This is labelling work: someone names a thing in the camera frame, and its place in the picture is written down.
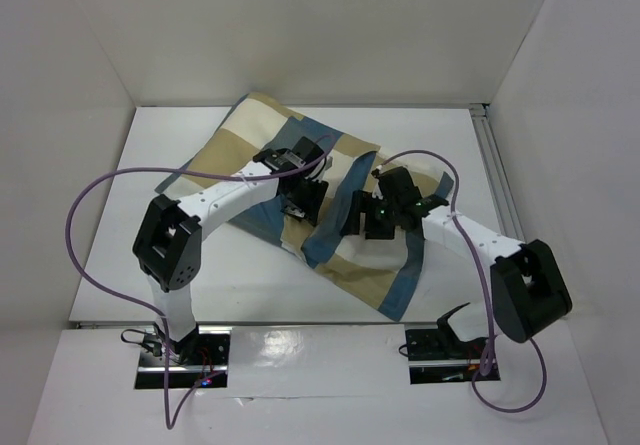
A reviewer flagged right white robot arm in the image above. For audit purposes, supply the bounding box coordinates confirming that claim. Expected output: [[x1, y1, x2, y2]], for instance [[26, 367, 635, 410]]
[[341, 167, 573, 343]]

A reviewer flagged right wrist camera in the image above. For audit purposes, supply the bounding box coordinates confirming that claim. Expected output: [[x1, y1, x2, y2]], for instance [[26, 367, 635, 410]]
[[371, 166, 395, 181]]

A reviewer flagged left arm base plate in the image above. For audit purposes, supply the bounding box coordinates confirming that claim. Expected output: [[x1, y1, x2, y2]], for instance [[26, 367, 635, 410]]
[[120, 327, 231, 390]]

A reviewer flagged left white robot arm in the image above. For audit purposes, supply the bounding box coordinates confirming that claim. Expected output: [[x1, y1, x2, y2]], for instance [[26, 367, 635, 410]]
[[133, 145, 332, 356]]

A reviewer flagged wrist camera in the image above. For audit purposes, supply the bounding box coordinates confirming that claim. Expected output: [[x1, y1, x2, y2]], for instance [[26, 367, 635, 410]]
[[371, 166, 395, 181], [290, 137, 329, 179]]

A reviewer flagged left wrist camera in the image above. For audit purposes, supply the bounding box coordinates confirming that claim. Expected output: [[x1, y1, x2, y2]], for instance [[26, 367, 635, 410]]
[[290, 137, 329, 179]]

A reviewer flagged blue beige patchwork pillowcase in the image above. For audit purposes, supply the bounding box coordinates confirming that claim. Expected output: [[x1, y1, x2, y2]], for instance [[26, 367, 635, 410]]
[[158, 93, 454, 321]]

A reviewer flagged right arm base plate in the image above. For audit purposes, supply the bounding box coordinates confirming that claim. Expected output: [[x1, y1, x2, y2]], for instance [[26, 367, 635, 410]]
[[398, 327, 486, 385]]

